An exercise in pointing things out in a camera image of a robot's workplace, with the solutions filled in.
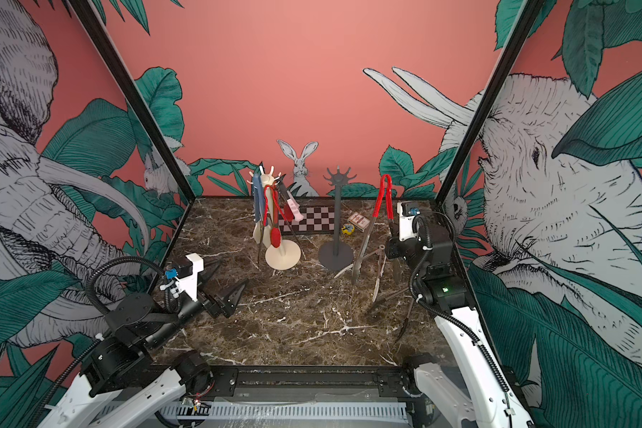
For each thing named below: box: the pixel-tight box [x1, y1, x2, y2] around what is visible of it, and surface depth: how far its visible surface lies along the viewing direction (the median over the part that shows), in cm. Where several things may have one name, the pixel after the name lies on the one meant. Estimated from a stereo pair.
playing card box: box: [347, 212, 371, 232], surface depth 113 cm
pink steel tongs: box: [286, 189, 305, 223], surface depth 82 cm
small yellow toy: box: [340, 222, 356, 236], surface depth 112 cm
